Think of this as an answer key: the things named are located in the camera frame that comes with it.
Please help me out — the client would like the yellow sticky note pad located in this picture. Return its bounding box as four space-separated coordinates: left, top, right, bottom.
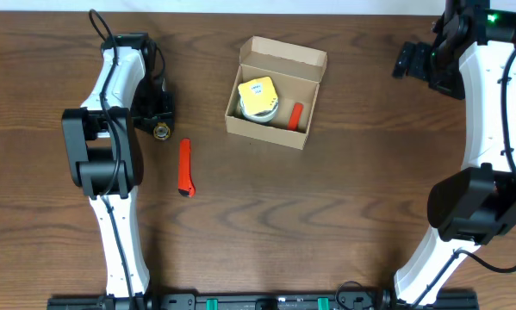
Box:
237 77 278 116

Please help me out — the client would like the white masking tape roll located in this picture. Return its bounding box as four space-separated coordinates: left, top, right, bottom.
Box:
239 99 279 124

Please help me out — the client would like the small orange lighter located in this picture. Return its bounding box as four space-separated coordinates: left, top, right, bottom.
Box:
287 102 303 131

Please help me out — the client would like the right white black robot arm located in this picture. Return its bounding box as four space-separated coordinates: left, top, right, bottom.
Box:
376 0 516 309

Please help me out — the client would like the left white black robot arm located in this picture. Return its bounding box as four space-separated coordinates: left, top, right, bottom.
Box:
50 33 175 309

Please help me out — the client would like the long orange utility knife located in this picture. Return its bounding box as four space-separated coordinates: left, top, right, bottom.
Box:
177 138 196 197

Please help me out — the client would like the open brown cardboard box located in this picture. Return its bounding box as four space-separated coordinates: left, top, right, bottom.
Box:
225 36 327 150

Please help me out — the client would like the right black cable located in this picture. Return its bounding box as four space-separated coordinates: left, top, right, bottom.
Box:
407 34 516 309

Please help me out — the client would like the black cable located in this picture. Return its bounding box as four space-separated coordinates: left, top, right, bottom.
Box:
407 34 516 309
87 8 168 309

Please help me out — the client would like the left black cable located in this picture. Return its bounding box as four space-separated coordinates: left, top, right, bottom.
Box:
87 8 168 309

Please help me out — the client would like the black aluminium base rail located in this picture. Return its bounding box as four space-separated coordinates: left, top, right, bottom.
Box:
47 288 481 310

